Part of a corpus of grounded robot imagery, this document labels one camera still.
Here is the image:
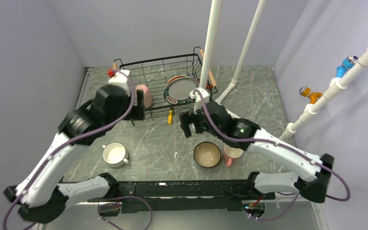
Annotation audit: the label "pink mug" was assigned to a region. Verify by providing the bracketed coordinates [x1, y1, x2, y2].
[136, 85, 153, 108]
[222, 145, 243, 167]

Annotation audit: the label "green rimmed white plate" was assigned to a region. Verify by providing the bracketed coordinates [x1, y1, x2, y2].
[163, 76, 199, 105]

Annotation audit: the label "dark bowl cream inside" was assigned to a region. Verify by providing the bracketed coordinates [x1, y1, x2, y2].
[193, 141, 221, 168]

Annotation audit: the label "orange plate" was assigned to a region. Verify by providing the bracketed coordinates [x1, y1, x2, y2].
[166, 75, 188, 86]

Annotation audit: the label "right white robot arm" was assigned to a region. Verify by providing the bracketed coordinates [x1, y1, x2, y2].
[179, 101, 334, 203]

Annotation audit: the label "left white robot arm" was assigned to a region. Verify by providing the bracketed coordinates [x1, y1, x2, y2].
[3, 84, 145, 224]

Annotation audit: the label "orange tap on pipe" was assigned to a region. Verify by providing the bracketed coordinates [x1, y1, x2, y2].
[299, 86, 322, 104]

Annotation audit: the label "blue tap on pipe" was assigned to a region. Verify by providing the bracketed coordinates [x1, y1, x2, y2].
[335, 55, 358, 78]

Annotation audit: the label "yellow handled utensil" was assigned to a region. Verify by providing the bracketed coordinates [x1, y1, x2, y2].
[167, 109, 173, 125]

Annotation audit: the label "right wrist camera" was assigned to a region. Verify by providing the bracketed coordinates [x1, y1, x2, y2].
[189, 87, 210, 114]

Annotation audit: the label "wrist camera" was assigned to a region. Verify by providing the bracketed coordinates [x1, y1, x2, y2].
[107, 69, 133, 95]
[189, 87, 210, 114]

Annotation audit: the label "black wire dish rack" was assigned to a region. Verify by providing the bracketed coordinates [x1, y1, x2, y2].
[113, 46, 204, 119]

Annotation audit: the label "red handled scissors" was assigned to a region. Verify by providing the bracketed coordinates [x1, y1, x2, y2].
[206, 81, 213, 90]

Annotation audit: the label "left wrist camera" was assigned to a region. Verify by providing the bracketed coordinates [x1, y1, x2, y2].
[107, 69, 133, 95]

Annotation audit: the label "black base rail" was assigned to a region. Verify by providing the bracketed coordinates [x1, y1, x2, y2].
[93, 179, 276, 214]

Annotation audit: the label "white pvc pipe frame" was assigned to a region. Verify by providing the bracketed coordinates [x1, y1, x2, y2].
[200, 0, 368, 140]

